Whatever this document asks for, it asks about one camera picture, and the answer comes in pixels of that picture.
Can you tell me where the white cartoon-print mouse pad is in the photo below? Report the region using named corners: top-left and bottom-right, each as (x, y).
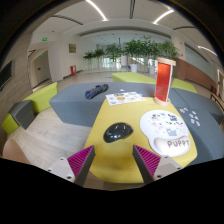
top-left (139, 109), bottom-right (192, 158)

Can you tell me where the yellow-green upholstered bench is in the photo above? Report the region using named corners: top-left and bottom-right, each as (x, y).
top-left (111, 71), bottom-right (158, 85)
top-left (171, 78), bottom-right (198, 94)

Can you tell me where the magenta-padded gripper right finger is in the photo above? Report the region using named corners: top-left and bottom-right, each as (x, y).
top-left (132, 144), bottom-right (184, 185)

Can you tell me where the red panel wooden stand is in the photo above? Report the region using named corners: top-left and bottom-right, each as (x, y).
top-left (153, 57), bottom-right (177, 108)

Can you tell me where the black computer mouse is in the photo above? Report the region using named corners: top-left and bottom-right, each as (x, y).
top-left (103, 122), bottom-right (135, 144)

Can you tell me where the grey upholstered sofa module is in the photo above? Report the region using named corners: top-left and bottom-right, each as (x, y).
top-left (168, 87), bottom-right (224, 125)
top-left (178, 106), bottom-right (224, 167)
top-left (49, 81), bottom-right (174, 128)

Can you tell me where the wooden slatted bench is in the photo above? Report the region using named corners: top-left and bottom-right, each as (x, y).
top-left (209, 92), bottom-right (224, 114)

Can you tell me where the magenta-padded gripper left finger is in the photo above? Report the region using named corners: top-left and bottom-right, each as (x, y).
top-left (46, 144), bottom-right (96, 187)

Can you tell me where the yellow-green upholstered ottoman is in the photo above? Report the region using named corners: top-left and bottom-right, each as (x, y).
top-left (1, 113), bottom-right (20, 136)
top-left (22, 81), bottom-right (59, 115)

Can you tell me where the black wall screen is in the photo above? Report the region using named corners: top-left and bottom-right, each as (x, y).
top-left (0, 60), bottom-right (14, 91)

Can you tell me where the grey upholstered ottoman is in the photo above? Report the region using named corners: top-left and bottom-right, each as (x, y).
top-left (8, 99), bottom-right (35, 130)

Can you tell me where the group of ceiling strip lights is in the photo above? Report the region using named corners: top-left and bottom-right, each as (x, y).
top-left (85, 0), bottom-right (218, 56)

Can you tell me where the group of potted plants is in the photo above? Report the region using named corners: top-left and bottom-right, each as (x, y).
top-left (82, 35), bottom-right (181, 74)

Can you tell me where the folded dark blue umbrella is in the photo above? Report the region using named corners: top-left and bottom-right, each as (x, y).
top-left (84, 83), bottom-right (110, 101)

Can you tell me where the group of small stickers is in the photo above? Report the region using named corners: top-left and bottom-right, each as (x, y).
top-left (179, 107), bottom-right (202, 128)

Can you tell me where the white sticker sheet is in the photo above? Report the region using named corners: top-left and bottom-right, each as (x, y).
top-left (105, 91), bottom-right (147, 106)

